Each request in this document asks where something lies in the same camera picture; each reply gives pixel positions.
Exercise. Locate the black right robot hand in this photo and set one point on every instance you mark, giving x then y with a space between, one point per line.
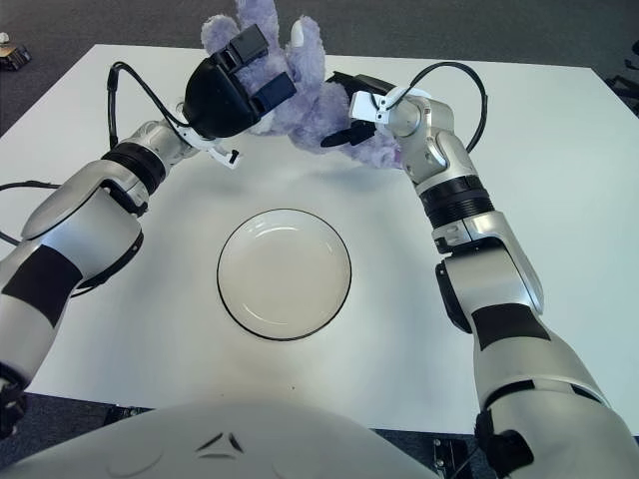
359 82

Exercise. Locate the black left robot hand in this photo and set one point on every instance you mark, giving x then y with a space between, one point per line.
214 100

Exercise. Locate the purple plush bunny doll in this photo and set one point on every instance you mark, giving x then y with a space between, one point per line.
309 115

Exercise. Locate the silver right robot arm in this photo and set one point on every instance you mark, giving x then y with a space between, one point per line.
499 269

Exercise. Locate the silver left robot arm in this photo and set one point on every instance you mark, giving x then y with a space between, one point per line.
90 219

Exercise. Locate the white plate with black rim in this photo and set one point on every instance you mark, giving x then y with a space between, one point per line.
284 274

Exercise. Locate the black and orange box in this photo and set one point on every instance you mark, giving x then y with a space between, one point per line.
15 56

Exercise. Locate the black office chair base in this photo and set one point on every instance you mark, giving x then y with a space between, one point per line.
624 85

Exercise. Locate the grey robot torso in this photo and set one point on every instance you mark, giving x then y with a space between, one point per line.
299 439

